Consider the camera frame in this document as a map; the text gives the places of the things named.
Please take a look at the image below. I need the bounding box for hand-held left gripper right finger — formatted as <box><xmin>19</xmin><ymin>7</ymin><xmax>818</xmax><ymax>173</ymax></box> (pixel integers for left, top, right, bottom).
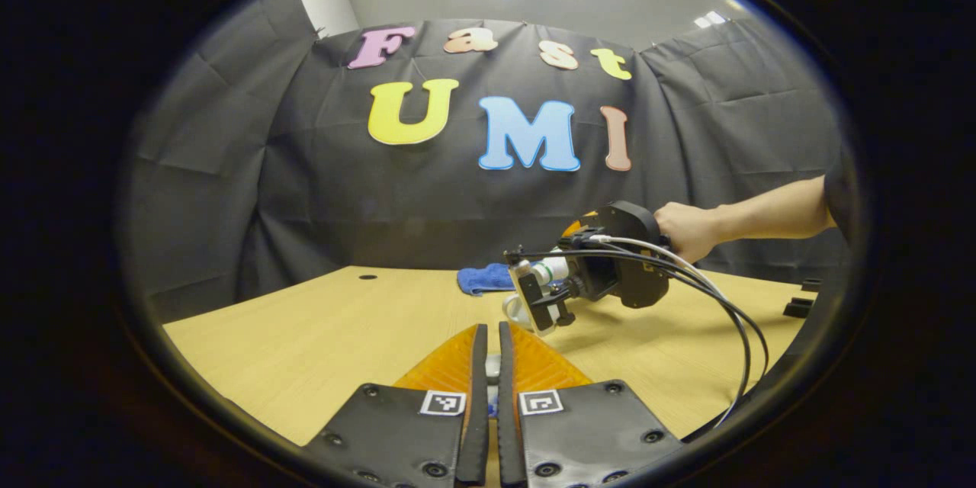
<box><xmin>497</xmin><ymin>320</ymin><xmax>685</xmax><ymax>488</ymax></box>

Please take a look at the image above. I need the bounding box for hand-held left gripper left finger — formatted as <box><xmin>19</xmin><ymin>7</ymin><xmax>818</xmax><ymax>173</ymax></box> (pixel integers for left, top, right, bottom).
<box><xmin>301</xmin><ymin>323</ymin><xmax>489</xmax><ymax>488</ymax></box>

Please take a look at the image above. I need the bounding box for white green-label water bottle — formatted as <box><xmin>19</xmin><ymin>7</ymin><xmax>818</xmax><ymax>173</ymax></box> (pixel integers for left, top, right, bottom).
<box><xmin>530</xmin><ymin>255</ymin><xmax>570</xmax><ymax>287</ymax></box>

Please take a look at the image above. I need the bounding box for white ceramic teacup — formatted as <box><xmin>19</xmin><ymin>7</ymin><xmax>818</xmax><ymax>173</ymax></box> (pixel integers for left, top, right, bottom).
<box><xmin>501</xmin><ymin>292</ymin><xmax>535</xmax><ymax>330</ymax></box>

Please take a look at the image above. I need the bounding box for white blue-patterned teacup lid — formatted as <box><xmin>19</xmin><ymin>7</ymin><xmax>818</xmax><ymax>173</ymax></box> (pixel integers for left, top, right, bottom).
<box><xmin>485</xmin><ymin>353</ymin><xmax>502</xmax><ymax>419</ymax></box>

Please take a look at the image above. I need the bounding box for blue towel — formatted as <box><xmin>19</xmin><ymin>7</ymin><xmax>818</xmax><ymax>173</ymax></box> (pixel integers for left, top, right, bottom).
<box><xmin>457</xmin><ymin>263</ymin><xmax>516</xmax><ymax>297</ymax></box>

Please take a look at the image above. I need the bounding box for black backdrop cloth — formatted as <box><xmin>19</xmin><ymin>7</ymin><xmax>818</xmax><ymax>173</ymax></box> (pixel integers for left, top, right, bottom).
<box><xmin>126</xmin><ymin>0</ymin><xmax>851</xmax><ymax>321</ymax></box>

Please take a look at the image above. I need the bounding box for white cable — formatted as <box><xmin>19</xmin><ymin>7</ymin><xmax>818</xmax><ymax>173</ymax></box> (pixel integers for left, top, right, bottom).
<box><xmin>599</xmin><ymin>235</ymin><xmax>754</xmax><ymax>428</ymax></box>

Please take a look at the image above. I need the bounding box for black cable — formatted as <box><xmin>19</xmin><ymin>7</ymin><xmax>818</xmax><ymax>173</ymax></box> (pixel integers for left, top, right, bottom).
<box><xmin>503</xmin><ymin>246</ymin><xmax>769</xmax><ymax>397</ymax></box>

